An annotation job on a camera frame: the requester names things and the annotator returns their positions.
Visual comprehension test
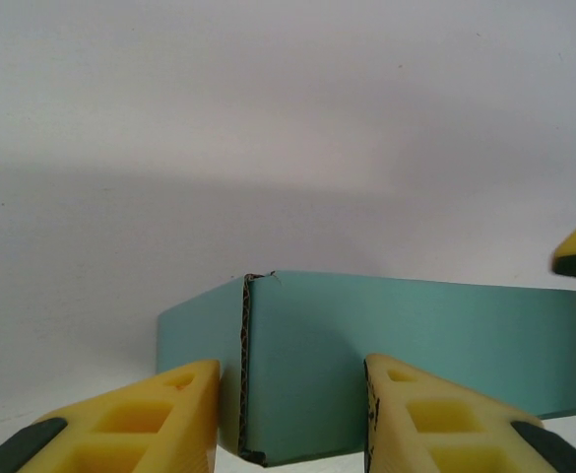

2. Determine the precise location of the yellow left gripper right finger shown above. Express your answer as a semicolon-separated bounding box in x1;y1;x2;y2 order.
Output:
362;353;576;473

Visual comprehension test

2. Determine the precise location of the teal green cloth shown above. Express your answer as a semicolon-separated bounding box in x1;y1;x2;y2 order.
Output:
157;269;576;467

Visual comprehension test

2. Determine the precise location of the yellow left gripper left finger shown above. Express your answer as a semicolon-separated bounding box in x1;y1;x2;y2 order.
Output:
0;358;222;473

